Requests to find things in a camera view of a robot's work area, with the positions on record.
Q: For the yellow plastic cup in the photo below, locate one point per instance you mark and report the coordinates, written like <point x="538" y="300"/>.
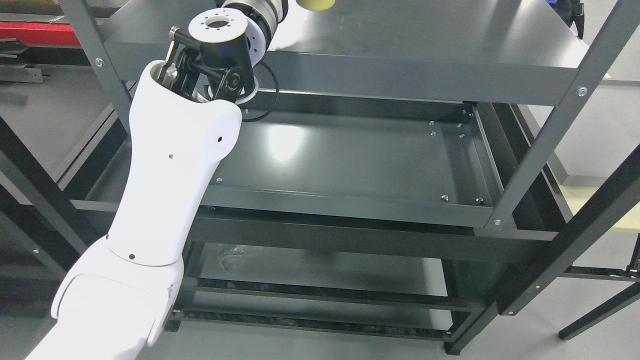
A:
<point x="316" y="5"/>

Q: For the grey metal shelf unit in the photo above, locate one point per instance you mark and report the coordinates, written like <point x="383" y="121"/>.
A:
<point x="401" y="187"/>

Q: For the black metal shelf rack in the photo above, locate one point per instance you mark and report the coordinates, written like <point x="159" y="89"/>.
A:
<point x="61" y="125"/>

